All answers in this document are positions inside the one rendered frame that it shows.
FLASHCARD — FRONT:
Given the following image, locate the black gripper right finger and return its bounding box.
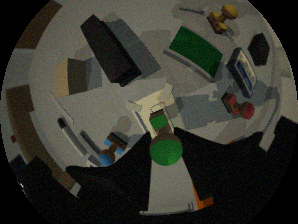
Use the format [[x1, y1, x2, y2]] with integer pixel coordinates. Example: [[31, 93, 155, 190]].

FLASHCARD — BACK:
[[173, 127, 263, 201]]

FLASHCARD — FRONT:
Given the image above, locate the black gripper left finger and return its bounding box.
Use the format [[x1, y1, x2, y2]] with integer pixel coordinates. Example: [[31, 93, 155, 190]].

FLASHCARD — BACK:
[[65, 132, 152, 212]]

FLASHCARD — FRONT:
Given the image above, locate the beige cylinder with black cap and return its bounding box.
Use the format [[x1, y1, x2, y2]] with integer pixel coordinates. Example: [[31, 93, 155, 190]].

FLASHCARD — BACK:
[[57, 119, 86, 157]]

